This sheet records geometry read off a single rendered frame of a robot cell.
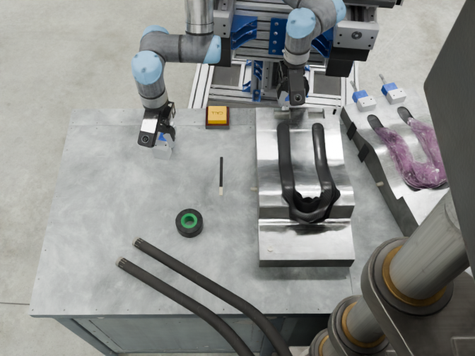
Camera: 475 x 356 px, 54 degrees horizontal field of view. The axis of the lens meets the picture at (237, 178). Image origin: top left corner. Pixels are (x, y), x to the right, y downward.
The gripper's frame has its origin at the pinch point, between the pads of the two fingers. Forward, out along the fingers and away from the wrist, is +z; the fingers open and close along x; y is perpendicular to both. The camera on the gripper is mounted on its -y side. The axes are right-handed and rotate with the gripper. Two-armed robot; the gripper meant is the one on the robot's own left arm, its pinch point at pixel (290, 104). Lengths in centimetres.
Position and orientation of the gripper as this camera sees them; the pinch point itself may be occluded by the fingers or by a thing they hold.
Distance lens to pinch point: 158.9
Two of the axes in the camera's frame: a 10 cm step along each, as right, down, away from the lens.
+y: -1.4, -8.6, 5.0
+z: 0.0, 5.0, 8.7
